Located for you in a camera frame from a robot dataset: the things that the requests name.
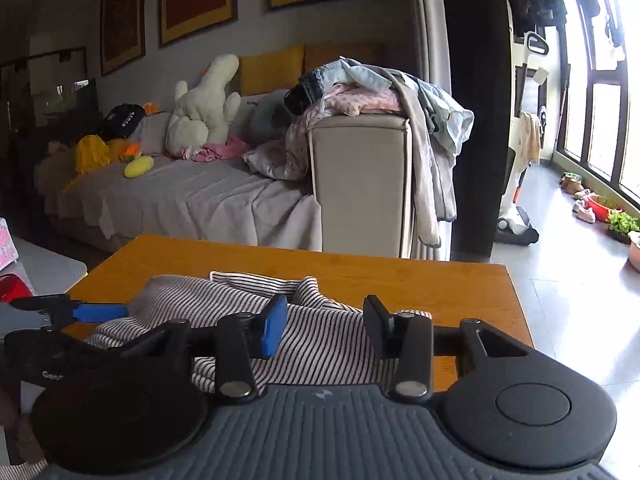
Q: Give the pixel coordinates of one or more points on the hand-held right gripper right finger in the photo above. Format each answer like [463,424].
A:
[376,327]

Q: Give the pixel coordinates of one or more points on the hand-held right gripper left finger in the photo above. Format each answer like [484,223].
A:
[270,330]

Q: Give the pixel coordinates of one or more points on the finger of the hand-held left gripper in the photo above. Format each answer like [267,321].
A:
[100,312]

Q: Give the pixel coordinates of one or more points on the striped knit garment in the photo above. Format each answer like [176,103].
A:
[320,340]

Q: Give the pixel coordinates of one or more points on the white side table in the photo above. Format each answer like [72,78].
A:
[50,267]

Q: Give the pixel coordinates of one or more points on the red glossy object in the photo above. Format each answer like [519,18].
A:
[12,287]

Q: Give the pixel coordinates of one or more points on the pink box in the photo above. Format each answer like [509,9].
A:
[7,245]

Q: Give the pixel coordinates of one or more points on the grey sofa cover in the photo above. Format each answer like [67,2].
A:
[200,200]

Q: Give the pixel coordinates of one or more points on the beige sofa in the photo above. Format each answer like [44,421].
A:
[360,180]

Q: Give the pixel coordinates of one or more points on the yellow-green plush toy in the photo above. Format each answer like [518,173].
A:
[138,167]

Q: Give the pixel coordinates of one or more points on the beige garment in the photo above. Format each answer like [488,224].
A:
[425,185]

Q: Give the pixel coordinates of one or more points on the yellow plush toy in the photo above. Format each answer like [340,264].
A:
[92,155]

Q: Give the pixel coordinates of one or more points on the orange plush toy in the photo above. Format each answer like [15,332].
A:
[131,152]

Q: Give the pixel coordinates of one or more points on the floral print cloth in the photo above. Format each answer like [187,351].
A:
[280,157]

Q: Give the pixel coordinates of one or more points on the white floor washer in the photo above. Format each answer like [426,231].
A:
[515,210]

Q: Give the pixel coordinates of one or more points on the pink cloth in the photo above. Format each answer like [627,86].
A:
[220,150]

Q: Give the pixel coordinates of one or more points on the black cap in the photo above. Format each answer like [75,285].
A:
[122,120]

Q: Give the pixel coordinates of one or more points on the grey neck pillow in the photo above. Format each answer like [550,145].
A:
[262,117]

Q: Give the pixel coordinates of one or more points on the dark glass cabinet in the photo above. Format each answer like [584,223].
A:
[50,105]

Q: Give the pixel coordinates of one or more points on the white plush duck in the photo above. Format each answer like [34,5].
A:
[200,110]

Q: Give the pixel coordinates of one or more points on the pink garment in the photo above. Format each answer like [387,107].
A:
[360,100]

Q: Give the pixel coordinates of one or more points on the black garment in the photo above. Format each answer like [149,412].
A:
[305,92]

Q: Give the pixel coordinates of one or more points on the yellow sofa cushion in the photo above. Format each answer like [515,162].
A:
[325,55]
[272,70]

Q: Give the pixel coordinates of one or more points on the dark curtain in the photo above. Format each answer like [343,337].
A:
[475,85]

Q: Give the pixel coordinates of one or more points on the green potted plant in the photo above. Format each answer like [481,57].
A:
[622,224]

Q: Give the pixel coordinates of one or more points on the light curtain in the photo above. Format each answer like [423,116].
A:
[425,20]

